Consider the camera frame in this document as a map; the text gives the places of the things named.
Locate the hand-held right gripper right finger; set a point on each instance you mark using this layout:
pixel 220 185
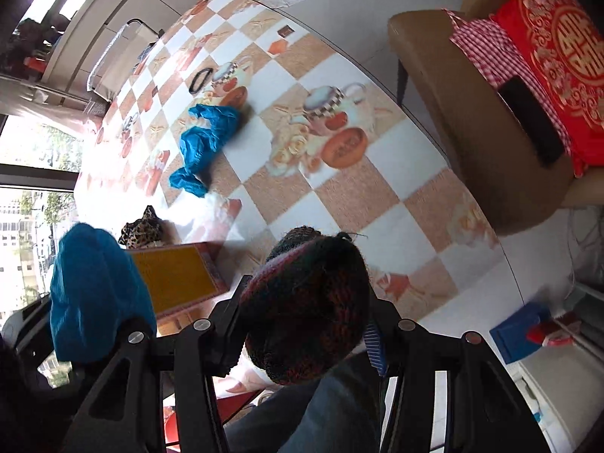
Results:
pixel 377 349

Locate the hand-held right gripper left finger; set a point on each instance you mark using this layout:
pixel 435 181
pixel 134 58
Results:
pixel 222 339

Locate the pink and black knit hat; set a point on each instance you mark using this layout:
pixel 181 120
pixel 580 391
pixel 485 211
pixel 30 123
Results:
pixel 306 306

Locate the blue cloth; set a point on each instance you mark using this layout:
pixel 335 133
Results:
pixel 94 292
pixel 203 144

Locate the pink box with yellow side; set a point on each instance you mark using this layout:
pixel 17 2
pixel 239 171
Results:
pixel 179 276

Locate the person's jeans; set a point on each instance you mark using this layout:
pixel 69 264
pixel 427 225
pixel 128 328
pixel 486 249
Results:
pixel 306 415

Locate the red plastic stool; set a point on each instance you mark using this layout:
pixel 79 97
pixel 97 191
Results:
pixel 170 422

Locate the leopard print scrunchie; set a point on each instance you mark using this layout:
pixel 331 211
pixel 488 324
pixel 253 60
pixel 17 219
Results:
pixel 141 231

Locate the blue box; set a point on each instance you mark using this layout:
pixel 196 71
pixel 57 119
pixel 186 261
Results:
pixel 514 335

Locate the checkered printed tablecloth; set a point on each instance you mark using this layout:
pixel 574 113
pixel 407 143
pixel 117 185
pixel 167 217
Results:
pixel 330 207

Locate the red and white bottle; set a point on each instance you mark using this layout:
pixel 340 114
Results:
pixel 547 335

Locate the white appliance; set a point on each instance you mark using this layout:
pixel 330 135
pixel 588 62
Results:
pixel 566 396

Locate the brown wooden chair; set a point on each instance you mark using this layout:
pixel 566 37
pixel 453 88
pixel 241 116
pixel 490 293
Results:
pixel 448 104

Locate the white curtain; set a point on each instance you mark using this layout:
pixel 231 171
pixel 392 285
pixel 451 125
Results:
pixel 47 104

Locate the black phone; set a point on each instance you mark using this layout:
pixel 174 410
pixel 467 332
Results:
pixel 533 122

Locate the metal folding chair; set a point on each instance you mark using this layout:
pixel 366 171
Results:
pixel 118 66

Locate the red checkered cloth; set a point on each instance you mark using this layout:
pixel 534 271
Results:
pixel 486 52

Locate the red embroidered cushion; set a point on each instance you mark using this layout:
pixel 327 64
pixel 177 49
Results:
pixel 557 33

